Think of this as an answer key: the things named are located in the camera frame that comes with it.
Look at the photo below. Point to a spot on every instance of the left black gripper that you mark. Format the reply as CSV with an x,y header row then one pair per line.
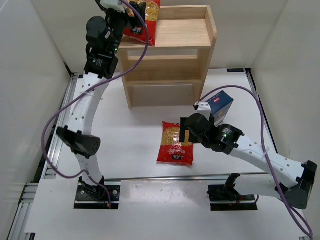
x,y
133,11

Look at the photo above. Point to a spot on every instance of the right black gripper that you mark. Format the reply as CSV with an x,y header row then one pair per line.
x,y
183,129

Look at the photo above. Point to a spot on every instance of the red pasta bag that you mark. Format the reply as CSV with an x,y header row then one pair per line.
x,y
151,17
172,151

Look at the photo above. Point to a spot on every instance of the blue pasta box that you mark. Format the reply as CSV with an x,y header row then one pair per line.
x,y
220,105

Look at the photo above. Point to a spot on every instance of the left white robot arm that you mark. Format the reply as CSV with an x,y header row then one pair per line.
x,y
103,36

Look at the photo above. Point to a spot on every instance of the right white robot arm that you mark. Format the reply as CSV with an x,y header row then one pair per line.
x,y
292,178

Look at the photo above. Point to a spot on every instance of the wooden three-tier shelf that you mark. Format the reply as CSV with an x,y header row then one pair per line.
x,y
185,39

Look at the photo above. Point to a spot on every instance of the right blue label sticker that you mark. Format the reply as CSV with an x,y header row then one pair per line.
x,y
235,70

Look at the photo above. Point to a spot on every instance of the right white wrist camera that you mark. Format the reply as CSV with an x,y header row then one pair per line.
x,y
203,108

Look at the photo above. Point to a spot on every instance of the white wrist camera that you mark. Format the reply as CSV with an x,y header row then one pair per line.
x,y
105,5
203,108

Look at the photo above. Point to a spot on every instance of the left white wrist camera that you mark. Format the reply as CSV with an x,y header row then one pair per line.
x,y
105,5

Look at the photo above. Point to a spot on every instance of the front aluminium rail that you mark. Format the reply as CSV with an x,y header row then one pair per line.
x,y
206,177

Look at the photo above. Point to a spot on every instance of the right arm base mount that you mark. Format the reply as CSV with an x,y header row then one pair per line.
x,y
224,197

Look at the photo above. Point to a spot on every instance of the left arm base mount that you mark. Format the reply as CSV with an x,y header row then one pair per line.
x,y
96,198

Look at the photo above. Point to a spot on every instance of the left aluminium rail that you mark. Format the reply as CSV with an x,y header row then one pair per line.
x,y
28,191

